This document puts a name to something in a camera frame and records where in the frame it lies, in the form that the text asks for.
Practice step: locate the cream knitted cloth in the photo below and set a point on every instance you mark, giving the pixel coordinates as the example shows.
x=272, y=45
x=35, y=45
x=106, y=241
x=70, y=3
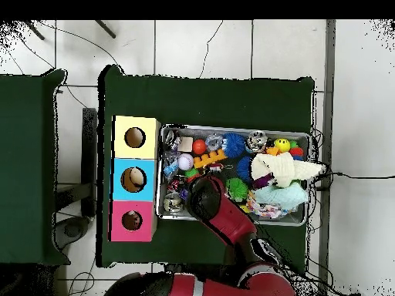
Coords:
x=284, y=168

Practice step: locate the blue spiky ball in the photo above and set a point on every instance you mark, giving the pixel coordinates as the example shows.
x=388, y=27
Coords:
x=243, y=168

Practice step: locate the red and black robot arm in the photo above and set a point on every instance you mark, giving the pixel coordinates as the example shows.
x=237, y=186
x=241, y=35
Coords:
x=228, y=222

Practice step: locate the wooden box with three holes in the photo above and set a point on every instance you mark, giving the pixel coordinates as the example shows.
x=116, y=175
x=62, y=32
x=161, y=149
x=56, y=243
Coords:
x=120, y=148

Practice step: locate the dark green tablecloth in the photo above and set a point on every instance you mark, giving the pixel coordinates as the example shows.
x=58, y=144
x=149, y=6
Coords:
x=200, y=101
x=31, y=185

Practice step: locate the black stand leg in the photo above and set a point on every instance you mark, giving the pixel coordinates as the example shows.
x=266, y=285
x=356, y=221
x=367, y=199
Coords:
x=34, y=30
x=105, y=29

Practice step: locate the bright green spiky ball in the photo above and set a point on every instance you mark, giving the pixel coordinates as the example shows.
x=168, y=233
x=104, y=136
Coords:
x=237, y=188

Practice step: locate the mint green knitted cloth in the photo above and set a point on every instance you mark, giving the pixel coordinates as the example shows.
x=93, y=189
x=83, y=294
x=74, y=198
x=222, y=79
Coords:
x=280, y=195

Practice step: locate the black upright panel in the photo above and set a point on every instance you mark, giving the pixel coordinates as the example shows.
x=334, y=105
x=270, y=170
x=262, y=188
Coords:
x=89, y=154

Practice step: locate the long orange building brick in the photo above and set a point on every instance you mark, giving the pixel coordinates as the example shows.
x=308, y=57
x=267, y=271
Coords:
x=209, y=158

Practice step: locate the grey stand base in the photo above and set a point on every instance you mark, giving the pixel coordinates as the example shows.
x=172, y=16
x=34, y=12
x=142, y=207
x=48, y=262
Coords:
x=74, y=229

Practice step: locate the orange ball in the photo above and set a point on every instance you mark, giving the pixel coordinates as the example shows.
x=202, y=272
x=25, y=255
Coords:
x=199, y=146

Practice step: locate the blue spiky toy with eyes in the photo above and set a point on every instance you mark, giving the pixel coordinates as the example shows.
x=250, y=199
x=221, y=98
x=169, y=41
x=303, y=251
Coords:
x=233, y=145

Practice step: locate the yellow ball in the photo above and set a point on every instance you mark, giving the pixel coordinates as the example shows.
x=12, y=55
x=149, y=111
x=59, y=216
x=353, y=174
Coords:
x=282, y=145

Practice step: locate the white baseball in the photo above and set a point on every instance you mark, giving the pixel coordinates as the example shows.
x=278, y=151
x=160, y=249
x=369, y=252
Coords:
x=185, y=162

